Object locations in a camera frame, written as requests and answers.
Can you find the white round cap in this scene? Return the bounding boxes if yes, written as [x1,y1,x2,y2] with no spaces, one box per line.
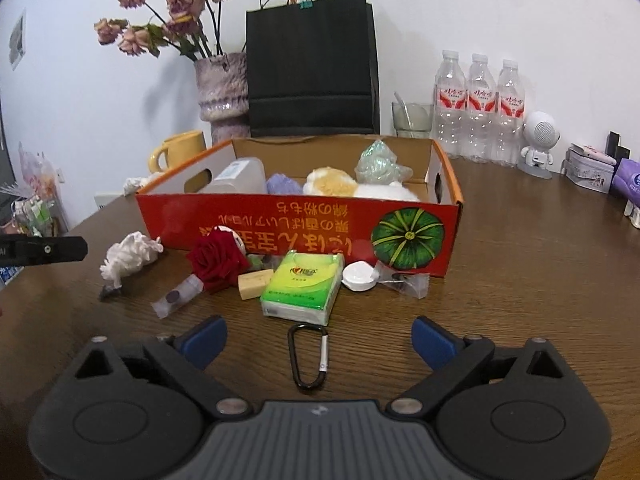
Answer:
[341,261,378,292]

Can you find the purple cloth ball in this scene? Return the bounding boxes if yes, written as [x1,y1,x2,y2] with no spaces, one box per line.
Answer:
[265,173,306,196]

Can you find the black paper bag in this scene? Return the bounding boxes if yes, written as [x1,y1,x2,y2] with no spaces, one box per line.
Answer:
[245,0,381,138]

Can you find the small clear plastic packet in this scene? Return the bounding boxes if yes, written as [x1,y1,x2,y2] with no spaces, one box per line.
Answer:
[150,275,203,318]

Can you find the clear plastic wrapper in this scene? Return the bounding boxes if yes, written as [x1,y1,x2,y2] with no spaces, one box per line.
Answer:
[375,267,431,300]

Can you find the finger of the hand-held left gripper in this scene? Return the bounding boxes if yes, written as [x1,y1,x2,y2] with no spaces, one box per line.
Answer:
[0,234,89,267]

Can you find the wall poster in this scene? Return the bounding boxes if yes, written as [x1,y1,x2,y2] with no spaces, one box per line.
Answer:
[9,8,27,72]

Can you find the white printed box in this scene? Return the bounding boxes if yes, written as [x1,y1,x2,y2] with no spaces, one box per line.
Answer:
[560,157,616,195]

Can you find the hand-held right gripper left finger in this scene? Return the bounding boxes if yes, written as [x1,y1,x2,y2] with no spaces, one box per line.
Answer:
[70,315,253,418]

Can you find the red cardboard box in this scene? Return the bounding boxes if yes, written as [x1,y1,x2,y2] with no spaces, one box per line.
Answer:
[135,136,463,278]

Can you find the purple ceramic vase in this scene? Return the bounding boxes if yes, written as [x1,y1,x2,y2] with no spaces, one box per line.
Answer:
[194,52,251,147]

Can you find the red rose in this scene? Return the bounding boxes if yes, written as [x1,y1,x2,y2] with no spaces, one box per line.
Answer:
[186,230,251,295]

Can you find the black carabiner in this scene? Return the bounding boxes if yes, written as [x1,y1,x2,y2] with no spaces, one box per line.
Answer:
[287,324,331,393]

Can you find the clear water bottle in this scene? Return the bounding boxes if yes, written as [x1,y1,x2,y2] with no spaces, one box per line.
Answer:
[465,53,498,163]
[495,59,526,168]
[432,50,468,158]

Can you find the spoon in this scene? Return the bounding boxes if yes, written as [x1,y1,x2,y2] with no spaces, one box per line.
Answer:
[394,91,416,131]

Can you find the dried pink flowers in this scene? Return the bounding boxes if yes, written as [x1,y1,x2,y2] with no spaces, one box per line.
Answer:
[94,0,238,63]

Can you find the white and orange plush toy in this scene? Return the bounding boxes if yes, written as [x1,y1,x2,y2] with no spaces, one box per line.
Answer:
[302,167,423,203]

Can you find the crumpled white tissue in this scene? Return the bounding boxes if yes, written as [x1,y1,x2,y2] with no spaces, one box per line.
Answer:
[99,231,165,290]
[122,172,166,196]

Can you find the plastic bags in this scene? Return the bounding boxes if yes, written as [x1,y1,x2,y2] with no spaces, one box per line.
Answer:
[10,141,68,236]

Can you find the drinking glass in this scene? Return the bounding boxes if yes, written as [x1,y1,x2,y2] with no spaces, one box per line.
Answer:
[391,101,435,140]

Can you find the translucent plastic container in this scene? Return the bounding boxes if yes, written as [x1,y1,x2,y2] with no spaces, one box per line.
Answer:
[202,157,267,195]

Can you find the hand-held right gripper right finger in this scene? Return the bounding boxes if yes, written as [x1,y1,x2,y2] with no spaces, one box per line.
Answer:
[385,315,568,418]

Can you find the purple packet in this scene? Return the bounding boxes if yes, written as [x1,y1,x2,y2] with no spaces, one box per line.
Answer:
[611,158,640,200]

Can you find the white robot figurine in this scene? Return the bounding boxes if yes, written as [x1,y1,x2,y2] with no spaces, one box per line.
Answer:
[517,111,563,180]

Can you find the pink case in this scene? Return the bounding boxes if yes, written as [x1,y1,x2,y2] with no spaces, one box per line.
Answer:
[567,143,618,166]

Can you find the green tissue packet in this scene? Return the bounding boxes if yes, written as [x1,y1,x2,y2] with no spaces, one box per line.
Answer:
[260,252,347,329]

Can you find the yellow mug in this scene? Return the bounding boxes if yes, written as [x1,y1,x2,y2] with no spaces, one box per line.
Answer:
[148,130,208,175]

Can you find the black box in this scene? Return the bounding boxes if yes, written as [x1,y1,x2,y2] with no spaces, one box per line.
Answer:
[607,131,633,161]

